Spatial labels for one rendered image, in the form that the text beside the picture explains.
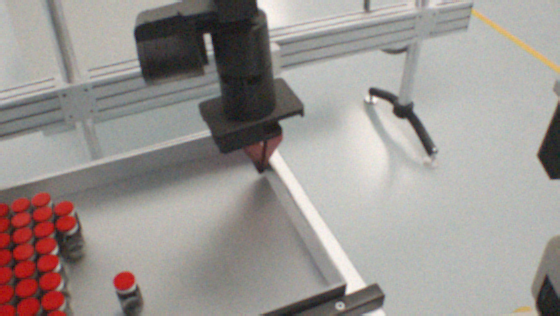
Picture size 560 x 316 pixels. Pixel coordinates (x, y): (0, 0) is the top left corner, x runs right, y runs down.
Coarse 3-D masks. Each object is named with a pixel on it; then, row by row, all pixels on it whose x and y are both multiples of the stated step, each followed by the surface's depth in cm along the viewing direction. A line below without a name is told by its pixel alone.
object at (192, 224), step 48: (192, 144) 64; (0, 192) 58; (48, 192) 60; (96, 192) 62; (144, 192) 62; (192, 192) 62; (240, 192) 62; (288, 192) 57; (96, 240) 56; (144, 240) 56; (192, 240) 57; (240, 240) 57; (288, 240) 57; (96, 288) 52; (144, 288) 52; (192, 288) 52; (240, 288) 52; (288, 288) 52; (336, 288) 48
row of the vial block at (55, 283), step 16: (48, 208) 54; (48, 224) 52; (48, 240) 50; (48, 256) 49; (64, 256) 54; (48, 272) 48; (64, 272) 50; (48, 288) 46; (64, 288) 48; (48, 304) 45; (64, 304) 46
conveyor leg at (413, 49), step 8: (416, 0) 173; (424, 0) 171; (408, 48) 185; (416, 48) 184; (408, 56) 187; (416, 56) 186; (408, 64) 189; (416, 64) 188; (408, 72) 191; (416, 72) 192; (408, 80) 193; (408, 88) 195; (400, 96) 199; (408, 96) 197; (400, 104) 201; (408, 104) 200
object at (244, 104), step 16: (272, 64) 53; (224, 80) 53; (240, 80) 51; (256, 80) 52; (272, 80) 54; (224, 96) 54; (240, 96) 53; (256, 96) 53; (272, 96) 55; (288, 96) 57; (208, 112) 56; (224, 112) 56; (240, 112) 54; (256, 112) 54; (272, 112) 56; (288, 112) 55; (208, 128) 55; (224, 128) 54; (240, 128) 54
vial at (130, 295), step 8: (136, 288) 48; (120, 296) 47; (128, 296) 47; (136, 296) 48; (120, 304) 49; (128, 304) 48; (136, 304) 48; (144, 304) 50; (128, 312) 49; (136, 312) 49
